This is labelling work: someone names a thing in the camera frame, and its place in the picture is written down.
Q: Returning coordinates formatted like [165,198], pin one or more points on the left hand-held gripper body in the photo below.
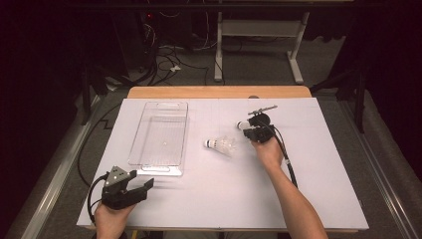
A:
[116,197]

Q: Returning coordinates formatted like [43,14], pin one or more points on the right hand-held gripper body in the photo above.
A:
[265,132]

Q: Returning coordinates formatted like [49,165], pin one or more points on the clear plastic tray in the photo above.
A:
[159,139]

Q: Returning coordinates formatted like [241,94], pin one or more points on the person's right hand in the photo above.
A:
[268,154]

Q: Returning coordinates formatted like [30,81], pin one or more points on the person's left hand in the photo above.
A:
[111,222]

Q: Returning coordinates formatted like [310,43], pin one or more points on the white table cover board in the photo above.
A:
[215,202]

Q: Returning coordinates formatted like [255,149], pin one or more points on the black metal stand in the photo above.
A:
[87,99]
[360,99]

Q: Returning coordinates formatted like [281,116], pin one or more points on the small white plug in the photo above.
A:
[175,68]

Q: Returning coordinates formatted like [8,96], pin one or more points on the black horizontal bar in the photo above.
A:
[232,6]

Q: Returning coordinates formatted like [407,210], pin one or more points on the dark computer tower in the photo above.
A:
[139,40]

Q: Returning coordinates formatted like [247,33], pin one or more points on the dark curtain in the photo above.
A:
[398,83]

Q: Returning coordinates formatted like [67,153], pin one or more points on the aluminium floor rail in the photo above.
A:
[58,181]
[394,205]

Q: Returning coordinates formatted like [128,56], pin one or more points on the white metal stand frame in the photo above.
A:
[262,28]

